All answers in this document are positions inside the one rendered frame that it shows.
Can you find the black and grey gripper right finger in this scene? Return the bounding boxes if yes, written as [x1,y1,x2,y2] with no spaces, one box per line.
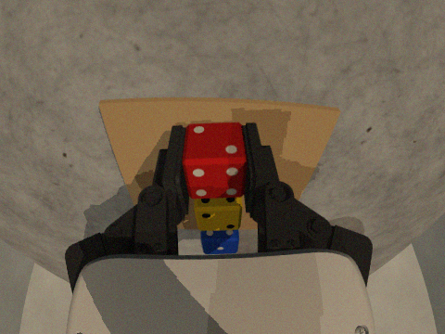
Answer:
[242,122,373,287]

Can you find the dark blue die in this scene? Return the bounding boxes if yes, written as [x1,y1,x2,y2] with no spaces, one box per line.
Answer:
[201,230,239,254]

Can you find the tan flat mat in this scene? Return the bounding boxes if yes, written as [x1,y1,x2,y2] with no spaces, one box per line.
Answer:
[98,97,341,205]

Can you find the red die with white pips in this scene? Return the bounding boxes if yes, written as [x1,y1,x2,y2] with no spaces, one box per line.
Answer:
[182,122,248,199]

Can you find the yellow die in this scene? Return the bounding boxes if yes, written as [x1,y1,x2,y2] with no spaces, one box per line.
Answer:
[194,197,243,231]

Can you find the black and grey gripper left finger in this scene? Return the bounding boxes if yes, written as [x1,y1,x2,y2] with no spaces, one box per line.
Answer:
[65,125,189,293]

